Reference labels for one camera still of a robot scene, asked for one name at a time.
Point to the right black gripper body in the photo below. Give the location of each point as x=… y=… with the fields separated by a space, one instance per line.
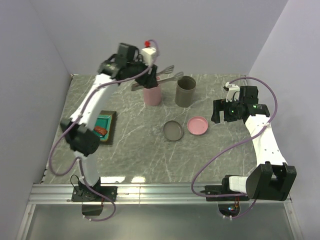
x=232 y=114

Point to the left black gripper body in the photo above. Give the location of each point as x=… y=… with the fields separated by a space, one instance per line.
x=137 y=69

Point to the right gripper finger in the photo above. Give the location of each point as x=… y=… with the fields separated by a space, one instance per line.
x=219 y=105
x=216 y=117

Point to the metal tongs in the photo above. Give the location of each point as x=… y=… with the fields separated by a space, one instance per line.
x=165 y=75

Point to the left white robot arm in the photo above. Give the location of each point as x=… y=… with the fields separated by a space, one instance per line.
x=128 y=63

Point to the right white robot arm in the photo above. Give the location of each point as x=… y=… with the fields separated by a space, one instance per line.
x=272 y=179

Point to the pink cylindrical container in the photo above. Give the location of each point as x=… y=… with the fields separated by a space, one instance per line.
x=152 y=96

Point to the pink round lid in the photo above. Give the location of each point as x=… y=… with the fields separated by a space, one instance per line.
x=197 y=125

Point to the grey cylindrical container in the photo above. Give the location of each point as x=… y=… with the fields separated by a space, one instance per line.
x=185 y=90

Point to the grey round lid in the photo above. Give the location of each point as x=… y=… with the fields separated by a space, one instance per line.
x=172 y=130

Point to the black teal square plate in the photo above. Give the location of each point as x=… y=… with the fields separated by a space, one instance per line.
x=107 y=120

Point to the brown red meat piece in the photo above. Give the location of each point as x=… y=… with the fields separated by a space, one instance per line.
x=100 y=130

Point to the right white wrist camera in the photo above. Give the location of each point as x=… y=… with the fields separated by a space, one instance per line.
x=233 y=92

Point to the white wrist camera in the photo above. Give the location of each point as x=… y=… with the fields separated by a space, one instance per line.
x=233 y=92
x=149 y=53

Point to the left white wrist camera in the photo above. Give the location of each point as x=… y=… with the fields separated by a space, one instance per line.
x=149 y=53

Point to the aluminium mounting rail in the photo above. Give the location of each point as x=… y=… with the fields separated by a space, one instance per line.
x=127 y=194

